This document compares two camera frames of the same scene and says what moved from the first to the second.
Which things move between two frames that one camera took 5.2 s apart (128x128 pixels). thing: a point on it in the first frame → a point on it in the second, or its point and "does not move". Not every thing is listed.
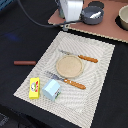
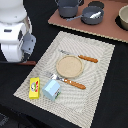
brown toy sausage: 24,62 does not move
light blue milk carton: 51,90 does not move
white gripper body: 70,11 → 17,40
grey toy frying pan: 92,15 does not move
